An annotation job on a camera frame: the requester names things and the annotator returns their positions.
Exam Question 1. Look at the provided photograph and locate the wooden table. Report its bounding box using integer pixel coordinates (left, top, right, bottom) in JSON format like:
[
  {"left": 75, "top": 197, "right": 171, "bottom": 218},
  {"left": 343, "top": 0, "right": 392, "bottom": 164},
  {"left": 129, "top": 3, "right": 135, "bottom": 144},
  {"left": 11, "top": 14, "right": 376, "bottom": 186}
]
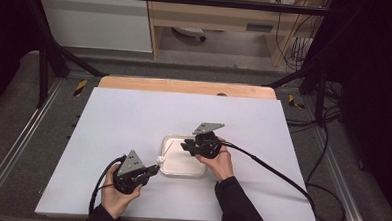
[{"left": 98, "top": 74, "right": 278, "bottom": 101}]

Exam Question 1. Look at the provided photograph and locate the aluminium rail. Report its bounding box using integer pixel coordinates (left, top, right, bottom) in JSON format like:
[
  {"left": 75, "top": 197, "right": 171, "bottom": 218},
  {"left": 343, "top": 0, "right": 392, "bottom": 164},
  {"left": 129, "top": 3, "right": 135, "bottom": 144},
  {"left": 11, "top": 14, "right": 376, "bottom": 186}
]
[
  {"left": 310, "top": 127, "right": 375, "bottom": 221},
  {"left": 0, "top": 76, "right": 65, "bottom": 213}
]

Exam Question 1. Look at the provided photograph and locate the person's right hand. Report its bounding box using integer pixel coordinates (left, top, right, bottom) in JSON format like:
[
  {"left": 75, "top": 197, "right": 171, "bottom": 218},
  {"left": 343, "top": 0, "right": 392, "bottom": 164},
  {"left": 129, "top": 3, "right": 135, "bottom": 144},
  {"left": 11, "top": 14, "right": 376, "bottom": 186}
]
[{"left": 194, "top": 136, "right": 237, "bottom": 184}]

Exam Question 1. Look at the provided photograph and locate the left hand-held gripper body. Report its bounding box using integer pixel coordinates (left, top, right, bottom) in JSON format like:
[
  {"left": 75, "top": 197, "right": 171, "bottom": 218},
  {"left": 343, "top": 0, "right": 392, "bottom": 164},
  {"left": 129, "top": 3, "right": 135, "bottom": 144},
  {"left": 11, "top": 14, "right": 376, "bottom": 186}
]
[{"left": 111, "top": 149, "right": 151, "bottom": 197}]

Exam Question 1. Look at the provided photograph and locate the light wooden desk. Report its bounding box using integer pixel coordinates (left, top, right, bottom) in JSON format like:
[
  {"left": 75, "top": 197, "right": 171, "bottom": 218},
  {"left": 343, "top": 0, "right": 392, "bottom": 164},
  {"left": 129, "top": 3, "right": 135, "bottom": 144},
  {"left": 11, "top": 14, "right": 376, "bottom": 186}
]
[{"left": 142, "top": 0, "right": 333, "bottom": 69}]

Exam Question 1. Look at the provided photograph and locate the left hand-held gripper cable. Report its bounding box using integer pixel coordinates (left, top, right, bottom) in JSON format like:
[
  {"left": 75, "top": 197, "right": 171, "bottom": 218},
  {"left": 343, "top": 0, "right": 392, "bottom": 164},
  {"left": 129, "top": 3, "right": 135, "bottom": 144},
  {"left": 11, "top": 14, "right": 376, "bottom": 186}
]
[{"left": 87, "top": 153, "right": 128, "bottom": 218}]

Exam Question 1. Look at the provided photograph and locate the black metal stand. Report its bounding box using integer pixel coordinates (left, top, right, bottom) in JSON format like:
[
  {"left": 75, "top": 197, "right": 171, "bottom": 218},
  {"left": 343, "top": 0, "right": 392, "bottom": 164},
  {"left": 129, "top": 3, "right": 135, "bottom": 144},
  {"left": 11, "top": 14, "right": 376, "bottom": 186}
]
[
  {"left": 265, "top": 58, "right": 332, "bottom": 125},
  {"left": 17, "top": 0, "right": 114, "bottom": 112}
]

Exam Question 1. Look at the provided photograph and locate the black curtain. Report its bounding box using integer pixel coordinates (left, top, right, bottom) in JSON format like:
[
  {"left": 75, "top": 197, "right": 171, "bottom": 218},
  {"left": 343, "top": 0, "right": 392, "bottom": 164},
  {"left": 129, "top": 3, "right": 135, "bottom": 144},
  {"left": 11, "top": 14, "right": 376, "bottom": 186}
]
[
  {"left": 0, "top": 0, "right": 46, "bottom": 118},
  {"left": 295, "top": 0, "right": 392, "bottom": 221}
]

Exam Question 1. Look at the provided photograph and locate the person's left hand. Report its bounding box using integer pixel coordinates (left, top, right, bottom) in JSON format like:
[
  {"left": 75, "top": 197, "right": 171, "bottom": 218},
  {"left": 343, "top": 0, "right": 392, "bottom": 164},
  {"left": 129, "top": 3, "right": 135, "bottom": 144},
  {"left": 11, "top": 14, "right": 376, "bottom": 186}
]
[{"left": 99, "top": 162, "right": 145, "bottom": 221}]

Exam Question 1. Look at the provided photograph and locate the white chair base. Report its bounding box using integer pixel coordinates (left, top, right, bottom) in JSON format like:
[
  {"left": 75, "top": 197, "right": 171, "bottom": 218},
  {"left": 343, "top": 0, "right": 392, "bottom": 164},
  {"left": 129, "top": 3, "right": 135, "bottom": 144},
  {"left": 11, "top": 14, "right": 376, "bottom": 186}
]
[{"left": 171, "top": 25, "right": 208, "bottom": 43}]

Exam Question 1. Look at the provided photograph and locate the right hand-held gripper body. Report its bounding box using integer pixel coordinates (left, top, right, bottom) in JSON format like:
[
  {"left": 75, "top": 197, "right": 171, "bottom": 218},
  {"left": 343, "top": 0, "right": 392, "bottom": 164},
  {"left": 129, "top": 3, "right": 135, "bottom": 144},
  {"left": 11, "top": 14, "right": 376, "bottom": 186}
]
[{"left": 190, "top": 121, "right": 226, "bottom": 160}]

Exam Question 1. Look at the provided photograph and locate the square white tray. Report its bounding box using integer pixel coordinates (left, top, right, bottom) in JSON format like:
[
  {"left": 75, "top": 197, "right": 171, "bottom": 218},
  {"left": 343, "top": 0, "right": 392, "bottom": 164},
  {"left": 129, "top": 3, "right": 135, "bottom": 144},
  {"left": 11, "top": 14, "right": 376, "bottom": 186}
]
[{"left": 159, "top": 133, "right": 209, "bottom": 178}]

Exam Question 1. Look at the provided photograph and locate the bundle of black cables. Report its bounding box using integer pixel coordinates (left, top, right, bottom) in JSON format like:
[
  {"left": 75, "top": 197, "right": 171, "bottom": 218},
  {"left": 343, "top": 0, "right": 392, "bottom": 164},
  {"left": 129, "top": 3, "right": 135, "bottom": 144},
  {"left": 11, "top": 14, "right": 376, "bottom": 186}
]
[{"left": 273, "top": 3, "right": 321, "bottom": 73}]

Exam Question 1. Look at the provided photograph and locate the black floor cable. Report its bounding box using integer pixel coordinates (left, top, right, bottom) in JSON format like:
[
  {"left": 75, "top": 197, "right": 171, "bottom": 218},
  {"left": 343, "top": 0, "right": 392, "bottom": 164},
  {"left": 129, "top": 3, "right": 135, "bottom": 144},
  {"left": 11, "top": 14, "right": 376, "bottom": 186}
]
[{"left": 282, "top": 102, "right": 344, "bottom": 186}]

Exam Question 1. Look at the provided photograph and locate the yellow black tape strip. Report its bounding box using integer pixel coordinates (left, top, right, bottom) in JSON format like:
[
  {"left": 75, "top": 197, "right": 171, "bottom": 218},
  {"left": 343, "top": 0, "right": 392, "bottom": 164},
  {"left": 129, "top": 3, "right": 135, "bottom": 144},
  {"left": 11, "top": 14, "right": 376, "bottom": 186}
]
[
  {"left": 287, "top": 94, "right": 307, "bottom": 110},
  {"left": 72, "top": 78, "right": 88, "bottom": 98}
]

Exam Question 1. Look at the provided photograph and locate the hand-held gripper cable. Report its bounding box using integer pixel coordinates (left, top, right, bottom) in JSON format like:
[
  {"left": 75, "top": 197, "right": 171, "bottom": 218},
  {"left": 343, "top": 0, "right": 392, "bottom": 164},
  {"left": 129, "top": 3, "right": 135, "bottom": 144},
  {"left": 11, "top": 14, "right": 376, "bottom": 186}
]
[
  {"left": 216, "top": 140, "right": 350, "bottom": 221},
  {"left": 87, "top": 153, "right": 128, "bottom": 218}
]

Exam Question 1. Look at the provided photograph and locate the white cabinet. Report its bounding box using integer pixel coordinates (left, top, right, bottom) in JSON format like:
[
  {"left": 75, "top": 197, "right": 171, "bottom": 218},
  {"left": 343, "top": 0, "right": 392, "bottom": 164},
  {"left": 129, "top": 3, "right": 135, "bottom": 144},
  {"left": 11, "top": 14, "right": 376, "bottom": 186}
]
[{"left": 36, "top": 0, "right": 156, "bottom": 54}]

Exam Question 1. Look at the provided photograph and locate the right hand-held gripper cable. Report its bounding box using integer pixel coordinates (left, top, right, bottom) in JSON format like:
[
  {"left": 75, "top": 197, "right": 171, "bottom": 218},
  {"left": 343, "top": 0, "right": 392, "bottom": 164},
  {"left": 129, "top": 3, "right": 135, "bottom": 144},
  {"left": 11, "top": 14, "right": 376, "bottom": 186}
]
[{"left": 216, "top": 140, "right": 350, "bottom": 221}]

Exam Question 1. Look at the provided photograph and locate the white board sheet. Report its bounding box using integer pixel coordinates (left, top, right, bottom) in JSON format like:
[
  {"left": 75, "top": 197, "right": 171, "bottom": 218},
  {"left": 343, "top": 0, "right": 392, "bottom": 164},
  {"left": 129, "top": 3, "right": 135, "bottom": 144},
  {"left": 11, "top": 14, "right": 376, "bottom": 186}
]
[{"left": 33, "top": 84, "right": 323, "bottom": 221}]

